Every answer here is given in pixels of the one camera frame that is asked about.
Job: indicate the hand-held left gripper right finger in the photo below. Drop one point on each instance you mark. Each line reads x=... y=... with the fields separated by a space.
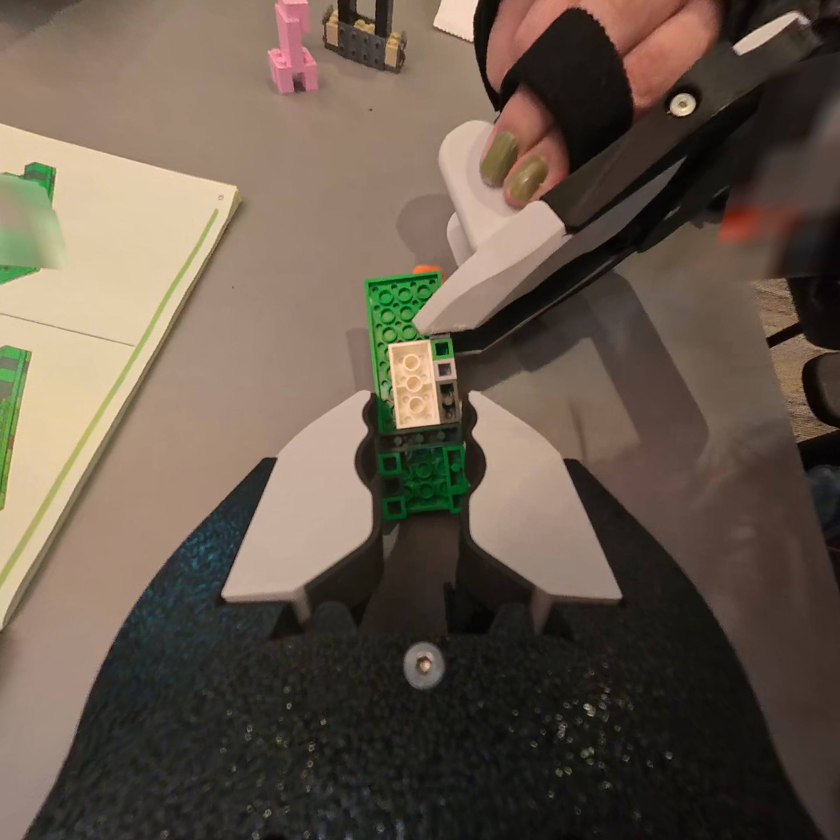
x=531 y=518

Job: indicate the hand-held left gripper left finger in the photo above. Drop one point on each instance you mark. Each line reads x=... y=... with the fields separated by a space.
x=308 y=512

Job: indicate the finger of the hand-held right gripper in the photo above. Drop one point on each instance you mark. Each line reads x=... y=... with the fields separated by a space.
x=499 y=275

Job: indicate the small orange brick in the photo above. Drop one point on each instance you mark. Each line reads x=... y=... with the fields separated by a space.
x=426 y=268

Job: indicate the green brick assembly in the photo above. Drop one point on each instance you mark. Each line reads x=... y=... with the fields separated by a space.
x=397 y=315

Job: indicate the person's right hand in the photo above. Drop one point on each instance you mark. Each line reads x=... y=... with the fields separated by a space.
x=656 y=39

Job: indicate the white paper napkin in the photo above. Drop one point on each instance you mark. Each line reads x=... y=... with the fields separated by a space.
x=456 y=18

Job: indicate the black office chair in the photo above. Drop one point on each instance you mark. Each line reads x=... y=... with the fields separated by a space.
x=820 y=387

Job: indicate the blue bag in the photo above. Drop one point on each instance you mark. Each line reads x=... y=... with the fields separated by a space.
x=825 y=492

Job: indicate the pink brick figure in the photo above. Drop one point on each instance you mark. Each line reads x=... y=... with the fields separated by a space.
x=292 y=62

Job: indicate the brick instruction booklet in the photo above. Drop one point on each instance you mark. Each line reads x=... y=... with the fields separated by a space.
x=124 y=275

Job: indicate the dark grey brick frame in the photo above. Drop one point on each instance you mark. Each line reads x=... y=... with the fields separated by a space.
x=364 y=43

